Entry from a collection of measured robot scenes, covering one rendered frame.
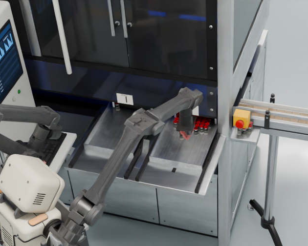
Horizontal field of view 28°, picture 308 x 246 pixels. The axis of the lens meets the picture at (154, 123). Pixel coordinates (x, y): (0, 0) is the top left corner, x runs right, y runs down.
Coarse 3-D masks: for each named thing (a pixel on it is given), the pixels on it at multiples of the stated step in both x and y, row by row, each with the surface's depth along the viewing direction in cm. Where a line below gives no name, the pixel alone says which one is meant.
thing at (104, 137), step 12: (108, 108) 322; (120, 108) 324; (108, 120) 317; (120, 120) 316; (96, 132) 310; (108, 132) 310; (120, 132) 309; (84, 144) 300; (96, 144) 303; (108, 144) 303; (132, 156) 294
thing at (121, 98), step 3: (117, 93) 306; (117, 96) 308; (120, 96) 307; (123, 96) 306; (129, 96) 305; (117, 99) 309; (120, 99) 308; (123, 99) 308; (129, 99) 306; (120, 102) 310; (123, 102) 309; (126, 102) 308; (129, 102) 308; (132, 102) 307
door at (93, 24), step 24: (48, 0) 284; (72, 0) 279; (96, 0) 275; (48, 24) 293; (72, 24) 289; (96, 24) 284; (120, 24) 279; (48, 48) 303; (72, 48) 298; (96, 48) 293; (120, 48) 288
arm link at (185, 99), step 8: (184, 88) 254; (176, 96) 246; (184, 96) 249; (192, 96) 251; (168, 104) 237; (176, 104) 240; (184, 104) 247; (192, 104) 254; (136, 112) 224; (144, 112) 227; (152, 112) 227; (160, 112) 230; (168, 112) 234; (176, 112) 244; (160, 120) 229; (152, 128) 222; (160, 128) 225
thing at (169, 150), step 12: (168, 120) 311; (168, 132) 307; (216, 132) 302; (156, 144) 298; (168, 144) 300; (180, 144) 299; (192, 144) 299; (204, 144) 298; (156, 156) 294; (168, 156) 294; (180, 156) 293; (192, 156) 292; (204, 156) 292; (192, 168) 285
